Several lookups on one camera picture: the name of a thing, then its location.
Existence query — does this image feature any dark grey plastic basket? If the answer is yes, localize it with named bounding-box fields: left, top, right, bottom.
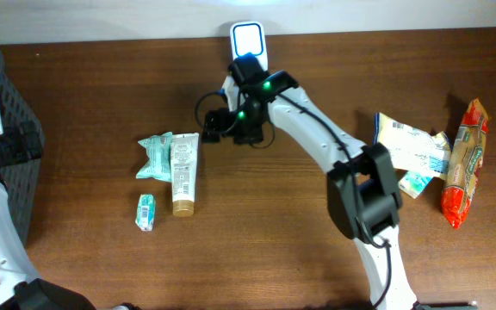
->
left=0, top=50, right=46, bottom=243

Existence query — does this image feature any orange spaghetti packet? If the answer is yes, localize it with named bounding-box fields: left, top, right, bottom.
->
left=441, top=98, right=489, bottom=229

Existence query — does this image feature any small teal gum box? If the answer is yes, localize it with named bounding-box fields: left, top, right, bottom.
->
left=135, top=194, right=156, bottom=232

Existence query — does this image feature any right black camera cable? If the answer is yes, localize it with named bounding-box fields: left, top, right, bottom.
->
left=194, top=89, right=277, bottom=151

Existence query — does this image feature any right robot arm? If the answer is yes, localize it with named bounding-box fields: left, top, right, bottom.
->
left=196, top=53, right=419, bottom=309

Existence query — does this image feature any cream yellow snack bag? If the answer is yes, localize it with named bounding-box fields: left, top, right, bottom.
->
left=374, top=113, right=451, bottom=180

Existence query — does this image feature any teal wipes packet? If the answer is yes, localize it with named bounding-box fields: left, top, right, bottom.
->
left=136, top=132, right=173, bottom=183

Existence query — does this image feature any green tissue pack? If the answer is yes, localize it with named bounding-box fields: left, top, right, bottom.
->
left=398, top=171, right=432, bottom=199

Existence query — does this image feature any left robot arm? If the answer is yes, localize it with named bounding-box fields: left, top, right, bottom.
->
left=0, top=121, right=94, bottom=309

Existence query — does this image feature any white cream tube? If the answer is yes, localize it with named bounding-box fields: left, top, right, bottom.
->
left=170, top=133, right=199, bottom=217

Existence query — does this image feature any white barcode scanner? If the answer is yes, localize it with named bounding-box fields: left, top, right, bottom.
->
left=229, top=21, right=269, bottom=71

